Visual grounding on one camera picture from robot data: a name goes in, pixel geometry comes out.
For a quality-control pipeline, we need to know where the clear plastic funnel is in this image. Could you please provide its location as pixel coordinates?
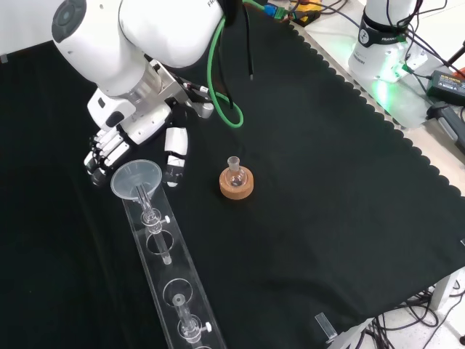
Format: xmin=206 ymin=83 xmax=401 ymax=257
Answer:
xmin=110 ymin=159 xmax=163 ymax=216

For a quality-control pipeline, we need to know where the black power adapter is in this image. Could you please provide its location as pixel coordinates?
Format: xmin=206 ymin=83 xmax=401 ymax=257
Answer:
xmin=426 ymin=69 xmax=465 ymax=107

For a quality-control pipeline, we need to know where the cork ring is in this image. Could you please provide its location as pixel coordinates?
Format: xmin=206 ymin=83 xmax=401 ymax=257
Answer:
xmin=219 ymin=168 xmax=256 ymax=201

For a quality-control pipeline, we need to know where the yellow stop button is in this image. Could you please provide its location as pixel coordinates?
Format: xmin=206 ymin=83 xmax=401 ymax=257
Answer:
xmin=290 ymin=0 xmax=323 ymax=27

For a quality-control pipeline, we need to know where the black cable with connector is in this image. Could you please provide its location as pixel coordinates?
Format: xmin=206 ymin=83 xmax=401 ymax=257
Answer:
xmin=243 ymin=5 xmax=256 ymax=82

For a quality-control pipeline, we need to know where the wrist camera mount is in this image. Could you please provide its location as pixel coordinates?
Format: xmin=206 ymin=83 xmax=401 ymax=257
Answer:
xmin=155 ymin=60 xmax=216 ymax=120

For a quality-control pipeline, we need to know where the blue cable connector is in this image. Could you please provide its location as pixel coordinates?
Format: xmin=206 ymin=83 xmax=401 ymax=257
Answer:
xmin=262 ymin=3 xmax=288 ymax=20

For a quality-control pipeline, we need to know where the green cable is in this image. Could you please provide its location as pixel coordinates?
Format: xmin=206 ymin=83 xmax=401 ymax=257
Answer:
xmin=206 ymin=0 xmax=270 ymax=129

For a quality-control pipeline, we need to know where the glass round-bottom flask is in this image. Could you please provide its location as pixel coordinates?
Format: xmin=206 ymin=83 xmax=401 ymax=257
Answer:
xmin=225 ymin=156 xmax=248 ymax=188

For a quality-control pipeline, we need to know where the thick black cable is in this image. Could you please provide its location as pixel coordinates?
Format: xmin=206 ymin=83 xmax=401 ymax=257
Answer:
xmin=217 ymin=14 xmax=239 ymax=111

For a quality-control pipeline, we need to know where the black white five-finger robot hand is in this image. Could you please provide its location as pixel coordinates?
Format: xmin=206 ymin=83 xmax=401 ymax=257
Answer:
xmin=83 ymin=90 xmax=190 ymax=188

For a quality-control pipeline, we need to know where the clear acrylic funnel stand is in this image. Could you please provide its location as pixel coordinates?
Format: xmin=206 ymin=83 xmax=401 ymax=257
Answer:
xmin=121 ymin=181 xmax=227 ymax=349

